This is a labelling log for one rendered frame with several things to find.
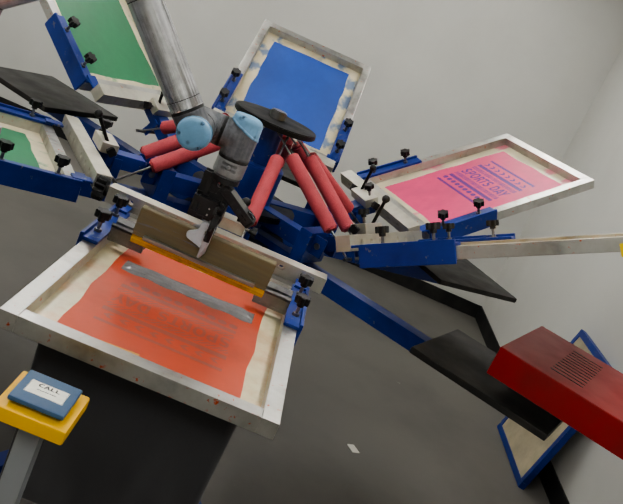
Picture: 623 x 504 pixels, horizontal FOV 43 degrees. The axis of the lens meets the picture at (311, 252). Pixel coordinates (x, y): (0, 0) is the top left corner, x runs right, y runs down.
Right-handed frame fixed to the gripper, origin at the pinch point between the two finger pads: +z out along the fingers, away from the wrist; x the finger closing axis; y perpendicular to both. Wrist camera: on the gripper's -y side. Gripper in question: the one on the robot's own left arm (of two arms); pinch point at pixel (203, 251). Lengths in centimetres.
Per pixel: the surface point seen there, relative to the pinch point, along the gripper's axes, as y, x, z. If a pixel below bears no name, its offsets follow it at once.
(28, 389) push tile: 14, 66, 12
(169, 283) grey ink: 5.1, -3.6, 12.9
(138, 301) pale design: 8.9, 12.6, 13.5
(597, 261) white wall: -200, -269, 2
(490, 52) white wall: -113, -425, -84
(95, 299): 17.1, 20.7, 13.6
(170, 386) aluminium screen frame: -6.9, 47.8, 11.4
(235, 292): -11.3, -17.7, 13.4
